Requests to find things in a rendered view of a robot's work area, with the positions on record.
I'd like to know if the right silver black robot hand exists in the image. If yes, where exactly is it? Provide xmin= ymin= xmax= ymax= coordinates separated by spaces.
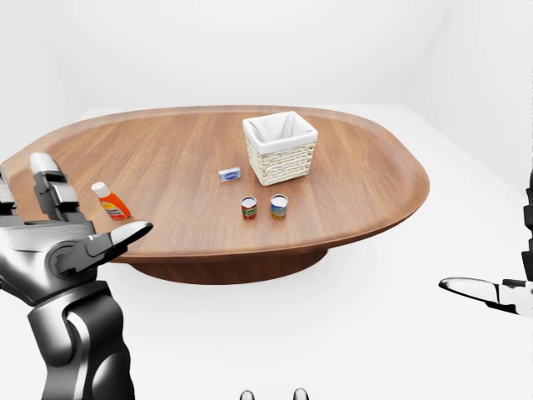
xmin=438 ymin=168 xmax=533 ymax=318

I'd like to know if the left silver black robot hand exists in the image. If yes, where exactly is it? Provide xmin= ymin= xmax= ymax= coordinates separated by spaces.
xmin=0 ymin=152 xmax=154 ymax=308

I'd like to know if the woven basket with white liner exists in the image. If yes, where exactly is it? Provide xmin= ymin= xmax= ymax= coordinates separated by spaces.
xmin=242 ymin=110 xmax=320 ymax=188

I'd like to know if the orange bottle with white cap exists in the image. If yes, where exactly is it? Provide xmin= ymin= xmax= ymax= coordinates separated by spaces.
xmin=91 ymin=181 xmax=132 ymax=222

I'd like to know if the small white blue box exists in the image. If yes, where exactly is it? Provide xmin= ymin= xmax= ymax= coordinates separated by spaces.
xmin=218 ymin=166 xmax=243 ymax=184

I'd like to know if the blue yellow labelled tin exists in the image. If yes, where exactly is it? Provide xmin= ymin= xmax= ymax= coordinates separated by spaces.
xmin=270 ymin=193 xmax=290 ymax=221

